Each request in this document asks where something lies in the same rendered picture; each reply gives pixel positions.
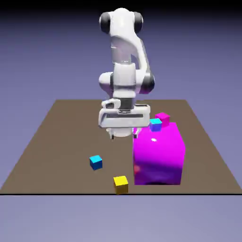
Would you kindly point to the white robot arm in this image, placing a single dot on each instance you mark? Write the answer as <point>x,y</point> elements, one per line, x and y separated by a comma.
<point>123,79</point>

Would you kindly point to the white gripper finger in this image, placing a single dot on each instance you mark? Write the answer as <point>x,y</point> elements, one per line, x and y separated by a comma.
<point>112,135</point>
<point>135,133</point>

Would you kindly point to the small magenta cube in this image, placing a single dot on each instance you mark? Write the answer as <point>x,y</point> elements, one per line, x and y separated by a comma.
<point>164,118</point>

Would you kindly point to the small yellow cube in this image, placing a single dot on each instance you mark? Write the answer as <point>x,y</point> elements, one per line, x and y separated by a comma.
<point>121,184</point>

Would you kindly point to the small blue cube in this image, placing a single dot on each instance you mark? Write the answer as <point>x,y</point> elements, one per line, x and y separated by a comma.
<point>96,162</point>
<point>155,125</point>

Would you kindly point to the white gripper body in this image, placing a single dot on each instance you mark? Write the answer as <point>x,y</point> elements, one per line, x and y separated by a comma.
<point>122,122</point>

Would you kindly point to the large magenta box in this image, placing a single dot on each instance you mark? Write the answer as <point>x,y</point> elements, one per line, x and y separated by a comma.
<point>158,155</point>

